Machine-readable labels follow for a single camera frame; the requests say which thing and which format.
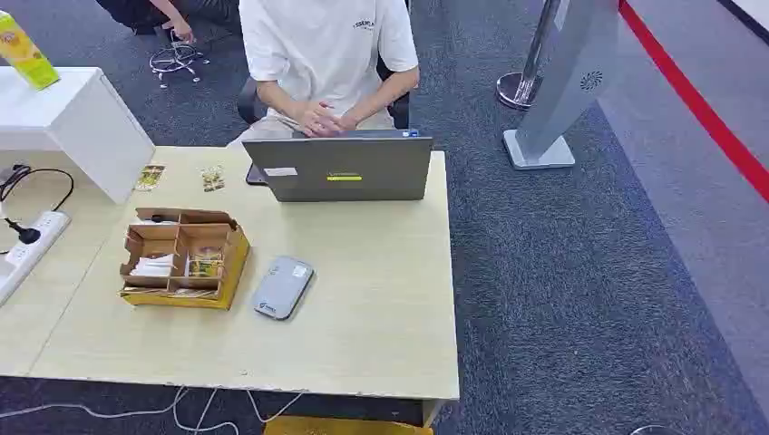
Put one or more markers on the white power strip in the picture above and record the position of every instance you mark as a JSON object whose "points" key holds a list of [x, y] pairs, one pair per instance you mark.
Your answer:
{"points": [[27, 252]]}

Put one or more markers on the white cabinet box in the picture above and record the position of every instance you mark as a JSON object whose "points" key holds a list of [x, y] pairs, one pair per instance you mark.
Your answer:
{"points": [[72, 126]]}

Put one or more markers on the chrome chair base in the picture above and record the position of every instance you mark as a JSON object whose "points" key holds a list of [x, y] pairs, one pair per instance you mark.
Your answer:
{"points": [[175, 60]]}

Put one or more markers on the crouching person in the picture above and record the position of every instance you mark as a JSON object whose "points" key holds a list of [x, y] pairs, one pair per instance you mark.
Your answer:
{"points": [[156, 15]]}

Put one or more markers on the printed card with yellow print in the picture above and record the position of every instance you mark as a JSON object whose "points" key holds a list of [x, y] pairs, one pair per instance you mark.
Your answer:
{"points": [[149, 177]]}

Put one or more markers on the printed card with green print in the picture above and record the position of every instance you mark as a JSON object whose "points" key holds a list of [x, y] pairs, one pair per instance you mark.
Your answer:
{"points": [[213, 179]]}

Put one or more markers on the red floor tape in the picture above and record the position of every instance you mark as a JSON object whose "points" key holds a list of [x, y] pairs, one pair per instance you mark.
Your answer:
{"points": [[697, 102]]}

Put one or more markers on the person's hand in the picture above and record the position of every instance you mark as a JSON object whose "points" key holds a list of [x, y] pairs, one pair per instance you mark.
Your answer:
{"points": [[343, 123], [315, 119]]}

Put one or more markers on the wooden card box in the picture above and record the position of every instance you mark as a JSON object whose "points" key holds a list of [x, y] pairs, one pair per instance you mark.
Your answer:
{"points": [[186, 258]]}

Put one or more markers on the white cards stack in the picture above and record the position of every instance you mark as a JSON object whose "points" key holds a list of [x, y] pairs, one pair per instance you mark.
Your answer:
{"points": [[153, 266]]}

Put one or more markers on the grey laptop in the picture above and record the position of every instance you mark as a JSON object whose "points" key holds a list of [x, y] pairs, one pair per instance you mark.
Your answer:
{"points": [[342, 168]]}

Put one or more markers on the chrome stanchion post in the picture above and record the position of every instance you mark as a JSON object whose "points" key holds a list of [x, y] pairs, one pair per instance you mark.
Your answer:
{"points": [[525, 66]]}

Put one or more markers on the person's right hand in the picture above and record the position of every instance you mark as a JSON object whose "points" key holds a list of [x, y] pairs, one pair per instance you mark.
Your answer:
{"points": [[315, 119]]}

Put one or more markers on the printed cards stack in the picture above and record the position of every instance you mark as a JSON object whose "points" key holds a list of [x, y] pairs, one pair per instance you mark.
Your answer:
{"points": [[205, 264]]}

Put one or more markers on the person's left hand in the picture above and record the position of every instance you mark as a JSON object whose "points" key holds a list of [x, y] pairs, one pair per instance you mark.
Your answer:
{"points": [[343, 123]]}

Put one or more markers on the grey card reader device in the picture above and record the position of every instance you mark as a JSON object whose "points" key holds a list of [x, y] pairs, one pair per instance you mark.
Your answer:
{"points": [[282, 288]]}

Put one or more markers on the yellow box under desk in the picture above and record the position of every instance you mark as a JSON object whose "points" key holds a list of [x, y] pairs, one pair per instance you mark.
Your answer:
{"points": [[342, 427]]}

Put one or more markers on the person in white shirt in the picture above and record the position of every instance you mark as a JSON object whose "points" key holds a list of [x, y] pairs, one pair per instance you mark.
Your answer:
{"points": [[318, 54]]}

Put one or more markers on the black phone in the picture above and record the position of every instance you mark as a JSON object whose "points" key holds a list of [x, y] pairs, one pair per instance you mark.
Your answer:
{"points": [[255, 176]]}

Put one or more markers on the green yellow carton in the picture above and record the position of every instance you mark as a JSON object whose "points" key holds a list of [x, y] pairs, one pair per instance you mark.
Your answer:
{"points": [[24, 54]]}

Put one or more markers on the grey kiosk stand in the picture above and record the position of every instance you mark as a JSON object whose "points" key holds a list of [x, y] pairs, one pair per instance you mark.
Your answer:
{"points": [[559, 90]]}

